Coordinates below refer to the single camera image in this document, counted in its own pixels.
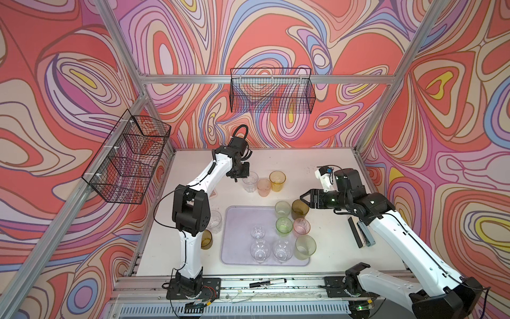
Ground dark amber cup left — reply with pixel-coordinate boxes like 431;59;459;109
201;229;213;250

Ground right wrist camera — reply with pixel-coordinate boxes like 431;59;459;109
315;166;335;192

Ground black white marker pen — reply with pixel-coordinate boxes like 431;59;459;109
249;279;287;288

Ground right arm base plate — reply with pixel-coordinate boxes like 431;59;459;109
321;276;379;299

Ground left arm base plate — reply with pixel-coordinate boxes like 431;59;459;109
163;277;221;301

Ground yellow transparent cup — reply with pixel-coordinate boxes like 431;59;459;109
269;171;286;192

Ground bright green cup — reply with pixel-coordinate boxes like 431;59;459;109
275;217;294;237

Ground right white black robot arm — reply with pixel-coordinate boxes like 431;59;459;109
300;166;490;318

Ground dark olive textured cup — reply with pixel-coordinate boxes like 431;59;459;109
291;199;309;220

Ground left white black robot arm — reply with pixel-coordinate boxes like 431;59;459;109
172;136;252;289

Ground stapler black cream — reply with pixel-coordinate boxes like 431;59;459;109
348;217;376;249

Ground pale green frosted large cup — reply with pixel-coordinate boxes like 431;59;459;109
294;235;317;260

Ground lavender plastic tray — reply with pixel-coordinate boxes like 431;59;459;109
220;206;309;267

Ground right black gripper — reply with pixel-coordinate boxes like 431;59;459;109
299;189;351;210

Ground small clear cup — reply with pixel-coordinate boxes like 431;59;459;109
250;225;266;239

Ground black wire basket back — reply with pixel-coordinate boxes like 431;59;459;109
229;66;316;114

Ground pink transparent cup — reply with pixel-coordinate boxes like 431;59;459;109
293;218;311;236

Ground black wire basket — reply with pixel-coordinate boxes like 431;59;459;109
229;66;316;114
82;110;171;205

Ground black wire basket left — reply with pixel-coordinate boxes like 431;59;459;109
82;110;171;205

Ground peach transparent cup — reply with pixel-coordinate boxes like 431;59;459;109
257;178;272;198

